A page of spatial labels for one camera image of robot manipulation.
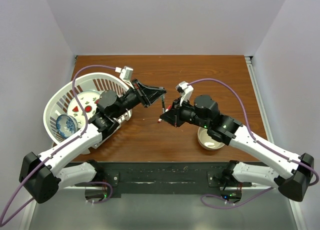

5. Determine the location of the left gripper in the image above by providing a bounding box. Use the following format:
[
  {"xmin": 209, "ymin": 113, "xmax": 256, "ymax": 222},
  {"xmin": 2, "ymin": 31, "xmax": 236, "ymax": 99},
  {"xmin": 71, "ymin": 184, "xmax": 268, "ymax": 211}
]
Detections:
[{"xmin": 113, "ymin": 81, "xmax": 168, "ymax": 120}]

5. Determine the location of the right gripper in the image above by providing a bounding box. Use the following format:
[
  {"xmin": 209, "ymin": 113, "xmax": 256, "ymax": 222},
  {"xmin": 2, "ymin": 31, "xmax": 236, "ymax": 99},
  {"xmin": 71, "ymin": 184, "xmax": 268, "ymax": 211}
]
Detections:
[{"xmin": 161, "ymin": 95, "xmax": 210, "ymax": 128}]

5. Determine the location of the white marker red tip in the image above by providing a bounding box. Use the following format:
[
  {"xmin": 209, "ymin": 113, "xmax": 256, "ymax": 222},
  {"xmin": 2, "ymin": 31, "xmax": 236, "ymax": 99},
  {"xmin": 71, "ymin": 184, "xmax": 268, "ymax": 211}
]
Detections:
[{"xmin": 157, "ymin": 105, "xmax": 172, "ymax": 123}]

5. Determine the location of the green pen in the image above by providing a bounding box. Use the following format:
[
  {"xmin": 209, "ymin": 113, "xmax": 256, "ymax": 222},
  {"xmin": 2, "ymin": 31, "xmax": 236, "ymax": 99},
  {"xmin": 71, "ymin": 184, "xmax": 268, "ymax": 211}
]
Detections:
[{"xmin": 161, "ymin": 97, "xmax": 166, "ymax": 113}]

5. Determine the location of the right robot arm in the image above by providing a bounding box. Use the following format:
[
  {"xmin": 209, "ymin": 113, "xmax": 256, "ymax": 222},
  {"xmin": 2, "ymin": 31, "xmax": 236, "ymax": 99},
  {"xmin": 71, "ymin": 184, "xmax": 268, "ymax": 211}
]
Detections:
[{"xmin": 160, "ymin": 95, "xmax": 314, "ymax": 202}]

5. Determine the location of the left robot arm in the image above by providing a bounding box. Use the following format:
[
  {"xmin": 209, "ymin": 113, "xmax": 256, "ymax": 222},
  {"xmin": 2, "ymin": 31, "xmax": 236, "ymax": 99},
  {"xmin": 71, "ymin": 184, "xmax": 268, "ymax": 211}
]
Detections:
[{"xmin": 19, "ymin": 79, "xmax": 166, "ymax": 203}]

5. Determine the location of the beige bowl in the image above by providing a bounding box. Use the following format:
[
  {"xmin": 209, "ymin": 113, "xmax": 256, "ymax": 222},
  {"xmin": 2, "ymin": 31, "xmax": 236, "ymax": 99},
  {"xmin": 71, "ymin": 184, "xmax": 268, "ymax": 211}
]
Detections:
[{"xmin": 197, "ymin": 128, "xmax": 225, "ymax": 151}]

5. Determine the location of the watermelon pattern plate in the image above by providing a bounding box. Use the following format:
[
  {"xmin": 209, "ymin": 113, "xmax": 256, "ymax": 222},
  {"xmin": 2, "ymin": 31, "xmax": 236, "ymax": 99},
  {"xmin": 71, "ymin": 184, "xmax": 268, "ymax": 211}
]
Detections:
[{"xmin": 67, "ymin": 91, "xmax": 101, "ymax": 128}]

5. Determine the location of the blue patterned bowl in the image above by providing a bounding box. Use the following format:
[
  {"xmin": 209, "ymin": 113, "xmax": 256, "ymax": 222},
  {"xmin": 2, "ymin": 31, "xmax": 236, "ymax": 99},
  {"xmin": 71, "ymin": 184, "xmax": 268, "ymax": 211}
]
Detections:
[{"xmin": 55, "ymin": 114, "xmax": 78, "ymax": 139}]

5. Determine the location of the white laundry basket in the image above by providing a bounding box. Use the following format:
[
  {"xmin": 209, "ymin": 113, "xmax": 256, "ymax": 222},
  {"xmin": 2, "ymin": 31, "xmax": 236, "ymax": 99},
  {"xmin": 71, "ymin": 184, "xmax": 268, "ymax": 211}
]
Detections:
[{"xmin": 43, "ymin": 73, "xmax": 129, "ymax": 144}]

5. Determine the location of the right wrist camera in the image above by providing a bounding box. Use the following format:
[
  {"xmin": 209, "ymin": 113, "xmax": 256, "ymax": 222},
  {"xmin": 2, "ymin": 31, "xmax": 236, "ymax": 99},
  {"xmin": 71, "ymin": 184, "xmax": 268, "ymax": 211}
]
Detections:
[{"xmin": 175, "ymin": 81, "xmax": 194, "ymax": 106}]

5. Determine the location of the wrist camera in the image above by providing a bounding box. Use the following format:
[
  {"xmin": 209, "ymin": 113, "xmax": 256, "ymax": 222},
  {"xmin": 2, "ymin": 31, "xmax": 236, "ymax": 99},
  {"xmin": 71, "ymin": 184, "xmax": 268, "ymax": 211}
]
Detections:
[
  {"xmin": 175, "ymin": 81, "xmax": 194, "ymax": 106},
  {"xmin": 119, "ymin": 66, "xmax": 134, "ymax": 82}
]

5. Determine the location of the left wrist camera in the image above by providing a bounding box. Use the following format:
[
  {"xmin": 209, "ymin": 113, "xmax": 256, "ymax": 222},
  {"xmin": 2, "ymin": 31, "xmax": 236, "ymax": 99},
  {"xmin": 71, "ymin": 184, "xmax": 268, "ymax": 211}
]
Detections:
[{"xmin": 119, "ymin": 66, "xmax": 134, "ymax": 82}]

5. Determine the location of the black mounting base plate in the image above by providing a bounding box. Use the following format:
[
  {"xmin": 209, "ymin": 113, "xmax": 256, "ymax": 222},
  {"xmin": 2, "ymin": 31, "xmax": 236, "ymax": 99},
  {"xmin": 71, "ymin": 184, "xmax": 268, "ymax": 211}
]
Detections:
[{"xmin": 74, "ymin": 162, "xmax": 252, "ymax": 198}]

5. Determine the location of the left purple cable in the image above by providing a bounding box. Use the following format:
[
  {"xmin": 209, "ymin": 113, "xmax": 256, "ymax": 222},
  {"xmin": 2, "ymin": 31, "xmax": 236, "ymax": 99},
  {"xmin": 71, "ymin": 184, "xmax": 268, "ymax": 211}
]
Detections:
[{"xmin": 0, "ymin": 65, "xmax": 122, "ymax": 227}]

